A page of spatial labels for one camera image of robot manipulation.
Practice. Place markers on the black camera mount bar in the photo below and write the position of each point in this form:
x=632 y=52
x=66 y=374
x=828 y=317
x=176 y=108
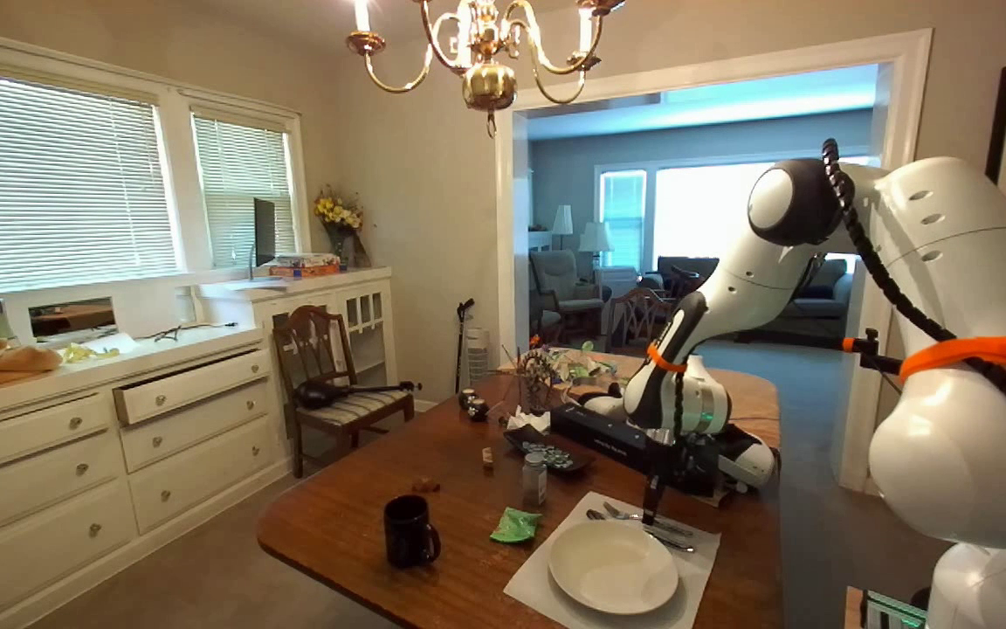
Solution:
x=873 y=356

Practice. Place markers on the white shade table lamp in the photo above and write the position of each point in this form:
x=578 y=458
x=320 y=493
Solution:
x=594 y=237
x=564 y=221

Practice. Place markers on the dark wooden chair striped seat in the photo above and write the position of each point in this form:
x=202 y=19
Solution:
x=328 y=351

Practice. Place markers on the white paper placemat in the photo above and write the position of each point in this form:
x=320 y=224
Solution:
x=525 y=588

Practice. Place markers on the silver fork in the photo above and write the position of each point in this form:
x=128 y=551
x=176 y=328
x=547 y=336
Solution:
x=617 y=509

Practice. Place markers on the white and black device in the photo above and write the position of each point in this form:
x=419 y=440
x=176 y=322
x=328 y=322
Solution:
x=751 y=458

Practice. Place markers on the black mug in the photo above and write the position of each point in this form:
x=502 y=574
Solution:
x=407 y=532

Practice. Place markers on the black tray with glass beads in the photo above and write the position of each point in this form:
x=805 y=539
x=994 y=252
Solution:
x=543 y=457

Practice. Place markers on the dark wooden background chair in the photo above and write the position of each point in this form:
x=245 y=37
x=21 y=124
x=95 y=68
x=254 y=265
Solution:
x=630 y=318

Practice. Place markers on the small reddish brown object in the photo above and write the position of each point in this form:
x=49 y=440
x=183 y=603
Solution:
x=422 y=489

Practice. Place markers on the vase with yellow flowers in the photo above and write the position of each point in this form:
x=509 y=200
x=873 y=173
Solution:
x=336 y=214

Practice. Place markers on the white crumpled cloth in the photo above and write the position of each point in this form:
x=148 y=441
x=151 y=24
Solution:
x=525 y=422

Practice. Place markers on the white bowl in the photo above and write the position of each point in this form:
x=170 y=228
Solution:
x=606 y=407

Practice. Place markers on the white round plate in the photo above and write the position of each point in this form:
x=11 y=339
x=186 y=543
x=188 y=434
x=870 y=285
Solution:
x=611 y=567

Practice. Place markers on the small black table item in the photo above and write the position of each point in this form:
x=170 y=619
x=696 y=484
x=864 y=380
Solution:
x=475 y=407

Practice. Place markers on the brass chandelier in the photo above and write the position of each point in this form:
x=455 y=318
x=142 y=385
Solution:
x=490 y=81

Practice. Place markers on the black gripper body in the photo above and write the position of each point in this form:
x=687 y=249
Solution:
x=682 y=458

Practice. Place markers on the tan crumpled paper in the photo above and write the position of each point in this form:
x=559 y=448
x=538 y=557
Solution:
x=485 y=458

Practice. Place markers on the white glass door cabinet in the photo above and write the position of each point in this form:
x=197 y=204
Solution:
x=356 y=318

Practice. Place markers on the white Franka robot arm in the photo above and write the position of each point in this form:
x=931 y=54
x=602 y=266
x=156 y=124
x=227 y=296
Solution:
x=967 y=468

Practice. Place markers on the large window with blinds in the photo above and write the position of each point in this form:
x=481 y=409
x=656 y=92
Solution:
x=54 y=175

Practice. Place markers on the white box with dark opening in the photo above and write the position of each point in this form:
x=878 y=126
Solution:
x=71 y=317

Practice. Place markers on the green folded cloth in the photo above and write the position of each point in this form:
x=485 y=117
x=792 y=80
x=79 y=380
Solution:
x=514 y=525

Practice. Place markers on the long black box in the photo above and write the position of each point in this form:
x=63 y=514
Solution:
x=594 y=433

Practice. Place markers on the white dresser with drawers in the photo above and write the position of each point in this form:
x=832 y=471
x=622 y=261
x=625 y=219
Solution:
x=37 y=490

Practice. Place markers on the small window with blinds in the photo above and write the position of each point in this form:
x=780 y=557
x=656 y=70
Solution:
x=241 y=195

